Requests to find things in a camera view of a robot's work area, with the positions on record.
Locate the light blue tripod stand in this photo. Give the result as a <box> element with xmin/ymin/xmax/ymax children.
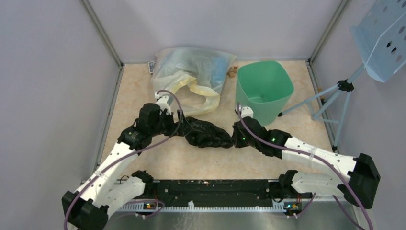
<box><xmin>278</xmin><ymin>64</ymin><xmax>365</xmax><ymax>152</ymax></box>

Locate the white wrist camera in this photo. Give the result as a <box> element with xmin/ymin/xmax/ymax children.
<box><xmin>236</xmin><ymin>105</ymin><xmax>254</xmax><ymax>118</ymax></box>
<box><xmin>154</xmin><ymin>92</ymin><xmax>174</xmax><ymax>115</ymax></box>

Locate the white cable duct strip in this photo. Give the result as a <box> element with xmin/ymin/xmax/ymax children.
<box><xmin>117</xmin><ymin>201</ymin><xmax>301</xmax><ymax>213</ymax></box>

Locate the light blue perforated stand tray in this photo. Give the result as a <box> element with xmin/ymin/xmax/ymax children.
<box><xmin>350</xmin><ymin>0</ymin><xmax>406</xmax><ymax>82</ymax></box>

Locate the small brown object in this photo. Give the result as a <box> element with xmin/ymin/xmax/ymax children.
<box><xmin>227</xmin><ymin>66</ymin><xmax>238</xmax><ymax>79</ymax></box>

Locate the translucent yellow-trimmed plastic bag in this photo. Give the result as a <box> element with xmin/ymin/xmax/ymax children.
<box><xmin>151</xmin><ymin>47</ymin><xmax>236</xmax><ymax>115</ymax></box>

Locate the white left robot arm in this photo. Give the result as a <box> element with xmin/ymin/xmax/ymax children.
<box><xmin>62</xmin><ymin>99</ymin><xmax>185</xmax><ymax>230</ymax></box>

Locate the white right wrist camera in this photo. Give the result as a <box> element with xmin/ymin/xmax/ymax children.
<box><xmin>236</xmin><ymin>105</ymin><xmax>254</xmax><ymax>118</ymax></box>

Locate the black trash bag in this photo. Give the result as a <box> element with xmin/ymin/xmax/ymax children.
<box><xmin>181</xmin><ymin>116</ymin><xmax>234</xmax><ymax>149</ymax></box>

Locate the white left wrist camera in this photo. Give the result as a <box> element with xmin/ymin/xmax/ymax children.
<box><xmin>154</xmin><ymin>92</ymin><xmax>174</xmax><ymax>115</ymax></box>

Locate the dark blue card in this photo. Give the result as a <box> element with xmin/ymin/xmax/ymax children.
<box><xmin>147</xmin><ymin>60</ymin><xmax>157</xmax><ymax>74</ymax></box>

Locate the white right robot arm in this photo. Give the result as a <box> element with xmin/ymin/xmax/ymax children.
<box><xmin>232</xmin><ymin>117</ymin><xmax>381</xmax><ymax>209</ymax></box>

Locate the green plastic trash bin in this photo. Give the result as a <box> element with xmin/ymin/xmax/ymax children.
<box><xmin>235</xmin><ymin>61</ymin><xmax>294</xmax><ymax>126</ymax></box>

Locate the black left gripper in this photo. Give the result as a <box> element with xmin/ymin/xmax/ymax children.
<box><xmin>150</xmin><ymin>109</ymin><xmax>193</xmax><ymax>137</ymax></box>

